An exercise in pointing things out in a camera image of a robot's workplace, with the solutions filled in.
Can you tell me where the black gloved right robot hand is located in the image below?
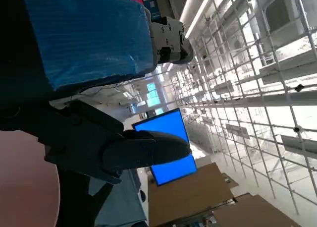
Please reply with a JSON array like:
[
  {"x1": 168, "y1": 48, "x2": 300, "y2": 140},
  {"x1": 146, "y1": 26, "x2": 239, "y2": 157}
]
[{"x1": 56, "y1": 166, "x2": 114, "y2": 227}]

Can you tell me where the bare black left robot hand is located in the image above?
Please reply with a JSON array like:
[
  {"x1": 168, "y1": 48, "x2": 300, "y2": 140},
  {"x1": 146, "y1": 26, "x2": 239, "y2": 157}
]
[{"x1": 0, "y1": 0, "x2": 194, "y2": 185}]

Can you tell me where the grey blue desk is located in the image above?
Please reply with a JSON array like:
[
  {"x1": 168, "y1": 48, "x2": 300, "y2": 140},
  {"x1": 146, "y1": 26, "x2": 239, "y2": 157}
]
[{"x1": 89, "y1": 169, "x2": 149, "y2": 227}]

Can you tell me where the brown cardboard box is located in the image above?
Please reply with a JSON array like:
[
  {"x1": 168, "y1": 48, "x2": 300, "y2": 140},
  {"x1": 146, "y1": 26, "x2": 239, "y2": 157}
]
[{"x1": 147, "y1": 162, "x2": 240, "y2": 227}]

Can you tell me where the ceiling light strip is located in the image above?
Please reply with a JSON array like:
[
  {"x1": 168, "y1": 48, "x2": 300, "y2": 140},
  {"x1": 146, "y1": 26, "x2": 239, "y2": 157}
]
[{"x1": 184, "y1": 0, "x2": 216, "y2": 39}]

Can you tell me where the blue screen monitor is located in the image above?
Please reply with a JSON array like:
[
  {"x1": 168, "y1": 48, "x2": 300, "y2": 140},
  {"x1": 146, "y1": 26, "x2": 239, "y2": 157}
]
[{"x1": 131, "y1": 108, "x2": 199, "y2": 187}]

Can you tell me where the white ceiling air unit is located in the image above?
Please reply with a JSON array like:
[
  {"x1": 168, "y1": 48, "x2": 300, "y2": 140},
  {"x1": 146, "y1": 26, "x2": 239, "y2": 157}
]
[{"x1": 255, "y1": 0, "x2": 317, "y2": 64}]

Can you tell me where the white wire grid frame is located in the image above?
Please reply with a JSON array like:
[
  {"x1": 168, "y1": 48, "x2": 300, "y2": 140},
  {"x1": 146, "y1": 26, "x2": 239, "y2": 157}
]
[{"x1": 170, "y1": 0, "x2": 317, "y2": 215}]

